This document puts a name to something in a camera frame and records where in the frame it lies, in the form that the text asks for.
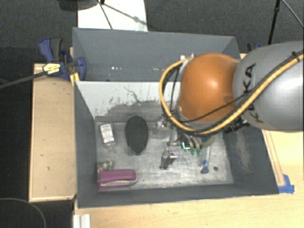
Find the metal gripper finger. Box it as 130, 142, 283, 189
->
159, 147, 173, 170
167, 151, 179, 166

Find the clear tool with blue tip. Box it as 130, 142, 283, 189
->
200, 144, 213, 175

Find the black oval case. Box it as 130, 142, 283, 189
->
124, 115, 150, 156

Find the purple stapler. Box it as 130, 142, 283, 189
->
97, 168, 139, 192

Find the mottled brown lump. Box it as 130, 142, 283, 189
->
98, 160, 115, 171

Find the grey metal bin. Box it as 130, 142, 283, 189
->
72, 27, 280, 209

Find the pale wood board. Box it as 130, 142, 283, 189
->
28, 63, 78, 203

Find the black cylinder on white bracket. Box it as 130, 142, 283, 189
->
223, 117, 251, 134

